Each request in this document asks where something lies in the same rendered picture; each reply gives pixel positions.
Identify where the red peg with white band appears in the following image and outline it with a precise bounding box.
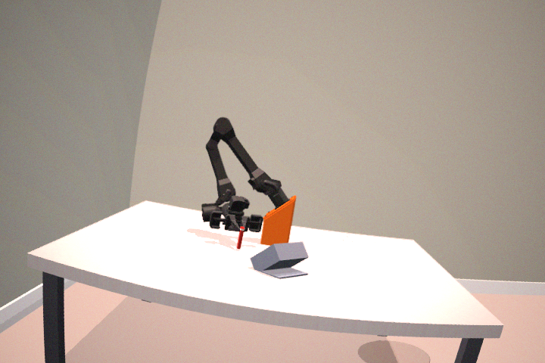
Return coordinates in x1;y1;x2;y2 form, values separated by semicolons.
237;227;244;249

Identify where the grey sloped panel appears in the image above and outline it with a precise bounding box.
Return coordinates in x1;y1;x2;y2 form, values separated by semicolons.
250;241;309;280

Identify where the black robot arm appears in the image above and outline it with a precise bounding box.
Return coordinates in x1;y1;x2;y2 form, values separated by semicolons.
201;117;290;222

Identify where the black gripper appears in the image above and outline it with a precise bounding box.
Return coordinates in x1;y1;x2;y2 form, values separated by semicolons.
209;210;263;232

